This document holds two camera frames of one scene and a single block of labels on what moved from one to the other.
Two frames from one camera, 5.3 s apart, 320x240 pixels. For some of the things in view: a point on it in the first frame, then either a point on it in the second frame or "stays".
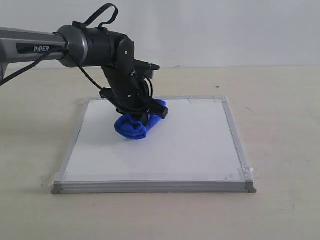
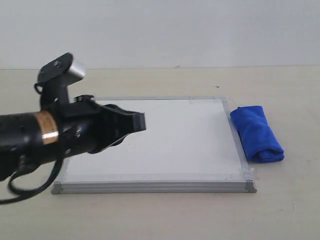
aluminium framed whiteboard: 194,149 stays
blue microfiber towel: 131,126 -> 259,141
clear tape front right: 246,173 stays
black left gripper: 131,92 -> 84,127
